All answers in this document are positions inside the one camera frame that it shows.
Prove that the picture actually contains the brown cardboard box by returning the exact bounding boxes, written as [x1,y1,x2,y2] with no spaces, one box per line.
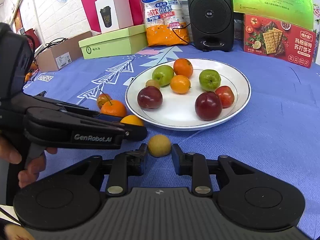
[36,31,92,72]

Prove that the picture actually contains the orange with stem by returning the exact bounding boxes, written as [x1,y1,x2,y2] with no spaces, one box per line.
[100,99,127,118]

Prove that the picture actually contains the small red apple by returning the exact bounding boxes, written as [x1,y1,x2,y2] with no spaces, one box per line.
[215,86,235,108]

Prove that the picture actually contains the white ceramic plate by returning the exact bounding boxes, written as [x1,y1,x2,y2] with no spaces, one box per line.
[125,59,252,131]

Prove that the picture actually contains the red kettle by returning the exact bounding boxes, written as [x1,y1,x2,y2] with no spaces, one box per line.
[23,28,41,50]

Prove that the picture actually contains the dark red plum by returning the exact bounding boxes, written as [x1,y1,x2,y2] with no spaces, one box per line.
[137,86,163,109]
[195,92,222,121]

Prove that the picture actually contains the red yellow plum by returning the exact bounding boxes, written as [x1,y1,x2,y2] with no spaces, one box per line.
[97,93,112,109]

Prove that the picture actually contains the green shoe box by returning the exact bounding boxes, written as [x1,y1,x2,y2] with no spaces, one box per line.
[79,24,148,59]

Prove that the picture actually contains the person's left hand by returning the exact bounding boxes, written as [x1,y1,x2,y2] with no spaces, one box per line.
[0,137,58,189]

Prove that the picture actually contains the orange paper cup package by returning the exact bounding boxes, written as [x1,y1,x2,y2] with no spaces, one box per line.
[140,0,190,46]

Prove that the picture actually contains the blue patterned tablecloth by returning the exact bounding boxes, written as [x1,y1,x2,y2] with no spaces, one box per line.
[22,41,320,239]

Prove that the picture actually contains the small brown kiwi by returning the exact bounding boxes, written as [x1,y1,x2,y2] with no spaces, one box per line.
[145,79,161,89]

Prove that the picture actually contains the green apple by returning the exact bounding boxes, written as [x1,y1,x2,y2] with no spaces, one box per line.
[152,65,175,87]
[199,69,221,92]

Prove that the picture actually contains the yellow orange tangerine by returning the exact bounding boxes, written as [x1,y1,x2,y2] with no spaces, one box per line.
[120,115,144,126]
[170,75,191,94]

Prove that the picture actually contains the black speaker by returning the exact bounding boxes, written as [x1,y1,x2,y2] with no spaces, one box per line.
[188,0,234,51]

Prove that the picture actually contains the black speaker cable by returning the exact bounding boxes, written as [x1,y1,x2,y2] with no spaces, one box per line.
[171,23,198,48]

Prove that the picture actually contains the red cracker box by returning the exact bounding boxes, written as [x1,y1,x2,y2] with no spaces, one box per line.
[244,14,316,68]

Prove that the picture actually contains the white cup box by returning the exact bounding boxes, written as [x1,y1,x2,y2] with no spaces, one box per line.
[95,0,133,34]

